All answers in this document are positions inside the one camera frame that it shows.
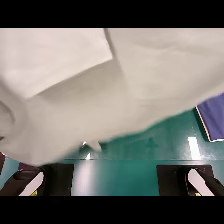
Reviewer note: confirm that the blue garment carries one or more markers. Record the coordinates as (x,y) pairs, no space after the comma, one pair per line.
(215,116)

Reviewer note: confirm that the white T-shirt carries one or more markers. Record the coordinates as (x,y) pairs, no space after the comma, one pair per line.
(100,83)

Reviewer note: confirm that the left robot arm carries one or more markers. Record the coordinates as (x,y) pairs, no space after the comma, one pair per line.
(33,181)

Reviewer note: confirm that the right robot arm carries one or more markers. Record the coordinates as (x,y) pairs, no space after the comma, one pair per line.
(196,181)

